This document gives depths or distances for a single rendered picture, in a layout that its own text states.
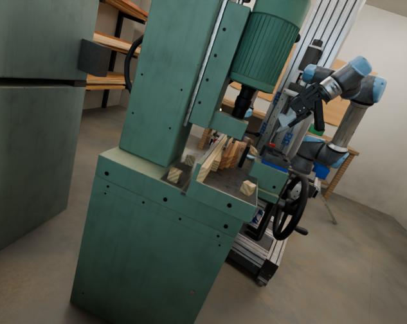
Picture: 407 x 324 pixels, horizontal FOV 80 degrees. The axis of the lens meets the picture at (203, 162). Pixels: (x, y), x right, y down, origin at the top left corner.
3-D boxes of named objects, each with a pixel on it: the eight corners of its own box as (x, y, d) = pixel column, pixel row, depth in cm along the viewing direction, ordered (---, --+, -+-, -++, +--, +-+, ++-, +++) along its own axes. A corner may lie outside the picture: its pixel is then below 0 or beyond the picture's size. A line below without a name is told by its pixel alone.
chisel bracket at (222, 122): (239, 144, 94) (248, 124, 91) (206, 131, 95) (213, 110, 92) (241, 140, 101) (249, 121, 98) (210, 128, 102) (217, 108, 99)
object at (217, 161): (215, 171, 83) (219, 161, 82) (210, 170, 83) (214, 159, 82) (233, 139, 133) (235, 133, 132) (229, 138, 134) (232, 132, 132)
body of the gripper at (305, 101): (285, 103, 95) (314, 81, 90) (298, 120, 95) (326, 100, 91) (287, 104, 87) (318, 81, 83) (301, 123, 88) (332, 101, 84)
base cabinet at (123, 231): (177, 359, 110) (236, 240, 84) (68, 302, 115) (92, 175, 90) (200, 283, 151) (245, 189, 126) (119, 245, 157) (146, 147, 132)
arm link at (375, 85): (319, 155, 156) (361, 69, 124) (343, 166, 149) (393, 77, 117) (312, 162, 149) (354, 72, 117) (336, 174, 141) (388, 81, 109)
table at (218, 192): (279, 237, 71) (289, 221, 69) (184, 195, 74) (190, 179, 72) (271, 170, 127) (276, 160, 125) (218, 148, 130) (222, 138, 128)
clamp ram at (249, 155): (255, 174, 93) (265, 153, 90) (237, 166, 94) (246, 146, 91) (256, 166, 102) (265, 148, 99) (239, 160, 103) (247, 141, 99)
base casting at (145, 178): (235, 239, 85) (245, 218, 82) (93, 175, 91) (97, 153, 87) (244, 189, 126) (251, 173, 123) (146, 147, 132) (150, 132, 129)
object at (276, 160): (286, 173, 89) (293, 160, 87) (258, 161, 90) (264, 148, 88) (283, 162, 101) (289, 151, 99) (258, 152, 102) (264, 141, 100)
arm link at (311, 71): (339, 65, 131) (308, 57, 96) (360, 71, 126) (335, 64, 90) (329, 87, 137) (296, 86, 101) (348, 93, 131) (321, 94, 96)
